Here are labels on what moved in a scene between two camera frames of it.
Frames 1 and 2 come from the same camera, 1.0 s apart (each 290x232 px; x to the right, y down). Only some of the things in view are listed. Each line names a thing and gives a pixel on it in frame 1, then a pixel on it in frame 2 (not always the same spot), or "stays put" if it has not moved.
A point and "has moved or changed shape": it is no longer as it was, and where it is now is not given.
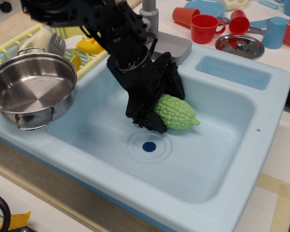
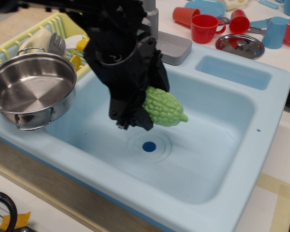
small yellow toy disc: x=76 y=61 stays put
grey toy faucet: x=180 y=48 stays put
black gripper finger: x=175 y=88 → x=159 y=78
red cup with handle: x=205 y=27 stays put
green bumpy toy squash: x=175 y=113 has moved or changed shape
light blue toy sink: x=199 y=178 stays put
